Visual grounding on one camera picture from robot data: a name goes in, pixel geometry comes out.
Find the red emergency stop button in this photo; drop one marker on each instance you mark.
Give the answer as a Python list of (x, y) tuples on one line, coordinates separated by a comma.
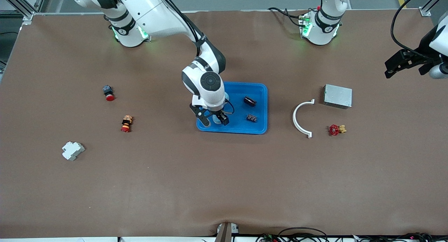
[(109, 96)]

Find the brown electrolytic capacitor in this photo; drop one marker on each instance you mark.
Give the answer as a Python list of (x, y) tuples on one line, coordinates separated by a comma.
[(250, 101)]

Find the blue plastic tray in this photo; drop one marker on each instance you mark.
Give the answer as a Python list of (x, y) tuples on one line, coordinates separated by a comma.
[(239, 91)]

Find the red yellow push button switch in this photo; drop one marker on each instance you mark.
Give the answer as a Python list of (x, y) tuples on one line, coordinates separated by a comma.
[(126, 124)]

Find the metal table edge bracket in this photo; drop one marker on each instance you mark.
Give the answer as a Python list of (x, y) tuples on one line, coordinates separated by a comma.
[(225, 231)]

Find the white circuit breaker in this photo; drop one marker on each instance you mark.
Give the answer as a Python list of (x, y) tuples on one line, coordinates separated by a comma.
[(72, 151)]

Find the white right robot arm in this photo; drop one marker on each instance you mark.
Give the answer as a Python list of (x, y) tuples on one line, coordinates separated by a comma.
[(206, 84)]

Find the silver power supply box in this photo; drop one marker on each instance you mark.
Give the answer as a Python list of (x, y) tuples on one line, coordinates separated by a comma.
[(337, 96)]

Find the aluminium frame profile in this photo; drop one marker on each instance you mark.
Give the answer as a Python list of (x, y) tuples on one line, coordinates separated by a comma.
[(21, 5), (432, 2)]

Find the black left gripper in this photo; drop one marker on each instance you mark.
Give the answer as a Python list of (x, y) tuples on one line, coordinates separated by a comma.
[(419, 55)]

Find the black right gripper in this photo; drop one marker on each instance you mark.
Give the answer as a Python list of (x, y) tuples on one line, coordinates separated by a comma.
[(220, 115)]

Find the black electrolytic capacitor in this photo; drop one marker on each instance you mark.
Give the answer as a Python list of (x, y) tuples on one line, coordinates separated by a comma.
[(252, 118)]

